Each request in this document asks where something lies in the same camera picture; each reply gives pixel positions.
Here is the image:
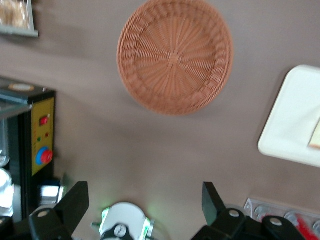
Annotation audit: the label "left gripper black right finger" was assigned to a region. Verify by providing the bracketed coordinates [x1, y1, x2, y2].
[189, 181, 305, 240]

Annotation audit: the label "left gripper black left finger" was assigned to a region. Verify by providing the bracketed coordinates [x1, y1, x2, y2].
[0, 181, 90, 240]

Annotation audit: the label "pale sandwich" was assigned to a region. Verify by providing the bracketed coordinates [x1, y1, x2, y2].
[309, 122, 320, 150]

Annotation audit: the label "cream rectangular tray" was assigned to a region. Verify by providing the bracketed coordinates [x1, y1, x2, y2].
[257, 64, 320, 168]

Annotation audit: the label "brown round wicker basket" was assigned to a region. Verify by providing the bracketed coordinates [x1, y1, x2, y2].
[116, 0, 235, 116]

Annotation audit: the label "silver metal container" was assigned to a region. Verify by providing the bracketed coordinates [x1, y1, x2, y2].
[37, 174, 68, 205]

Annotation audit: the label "silver topped can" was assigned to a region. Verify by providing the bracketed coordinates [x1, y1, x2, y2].
[254, 205, 273, 221]
[284, 210, 301, 226]

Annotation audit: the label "clear acrylic can holder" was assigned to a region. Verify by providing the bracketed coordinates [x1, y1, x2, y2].
[243, 197, 320, 240]

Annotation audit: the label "white stacked cups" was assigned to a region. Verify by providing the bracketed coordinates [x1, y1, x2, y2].
[0, 167, 15, 218]

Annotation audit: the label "black cabinet with yellow panel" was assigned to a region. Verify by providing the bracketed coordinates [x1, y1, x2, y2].
[0, 76, 56, 223]

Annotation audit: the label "grey framed bread display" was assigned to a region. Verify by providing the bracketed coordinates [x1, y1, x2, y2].
[0, 0, 40, 38]

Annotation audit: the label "red knob with blue ring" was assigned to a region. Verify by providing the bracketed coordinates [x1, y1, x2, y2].
[35, 146, 54, 166]

